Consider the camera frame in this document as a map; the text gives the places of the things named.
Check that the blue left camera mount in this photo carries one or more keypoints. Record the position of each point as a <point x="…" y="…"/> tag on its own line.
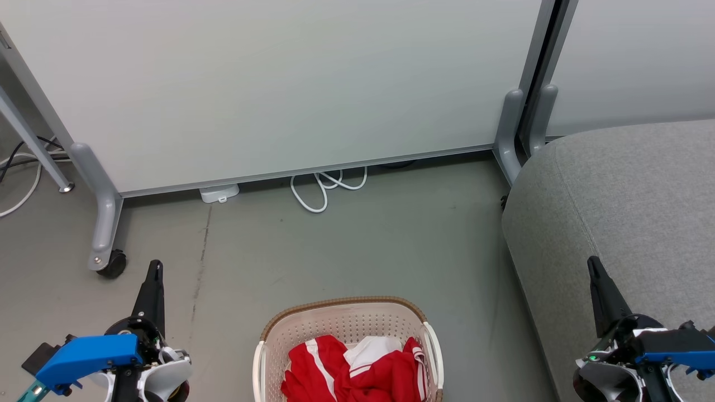
<point x="84" y="354"/>

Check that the large white partition board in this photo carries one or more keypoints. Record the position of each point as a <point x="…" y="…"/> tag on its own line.
<point x="279" y="84"/>

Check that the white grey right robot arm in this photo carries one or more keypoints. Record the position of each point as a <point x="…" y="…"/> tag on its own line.
<point x="606" y="385"/>

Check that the narrow white partition board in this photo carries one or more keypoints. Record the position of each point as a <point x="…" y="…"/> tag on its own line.
<point x="637" y="61"/>

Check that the red white striped garment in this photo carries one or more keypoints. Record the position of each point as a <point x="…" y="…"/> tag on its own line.
<point x="385" y="374"/>

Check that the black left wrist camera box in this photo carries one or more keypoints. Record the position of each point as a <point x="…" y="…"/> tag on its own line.
<point x="40" y="357"/>

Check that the grey partition leg with caster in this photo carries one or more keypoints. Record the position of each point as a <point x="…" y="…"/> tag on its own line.
<point x="103" y="212"/>

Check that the blue right camera mount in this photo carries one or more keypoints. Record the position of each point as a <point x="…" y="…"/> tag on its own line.
<point x="678" y="349"/>

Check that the small black caster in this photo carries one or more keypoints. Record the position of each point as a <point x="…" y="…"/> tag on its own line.
<point x="504" y="202"/>

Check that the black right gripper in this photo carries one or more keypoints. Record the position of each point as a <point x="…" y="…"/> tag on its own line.
<point x="625" y="335"/>

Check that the grey metal table leg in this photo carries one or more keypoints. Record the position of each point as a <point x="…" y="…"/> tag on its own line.
<point x="33" y="142"/>

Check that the black caster wheel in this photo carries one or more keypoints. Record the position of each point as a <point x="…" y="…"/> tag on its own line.
<point x="114" y="265"/>

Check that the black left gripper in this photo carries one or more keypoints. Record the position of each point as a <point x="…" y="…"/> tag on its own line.
<point x="148" y="336"/>

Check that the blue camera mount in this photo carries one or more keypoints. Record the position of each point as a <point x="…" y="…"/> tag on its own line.
<point x="678" y="349"/>
<point x="84" y="354"/>

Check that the grey fabric sofa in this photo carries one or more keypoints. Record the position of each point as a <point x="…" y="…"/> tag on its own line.
<point x="631" y="201"/>

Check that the cream plastic laundry basket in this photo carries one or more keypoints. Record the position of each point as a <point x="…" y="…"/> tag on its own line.
<point x="346" y="321"/>

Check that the white power adapter box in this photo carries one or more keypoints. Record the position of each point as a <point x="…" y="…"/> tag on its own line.
<point x="219" y="193"/>

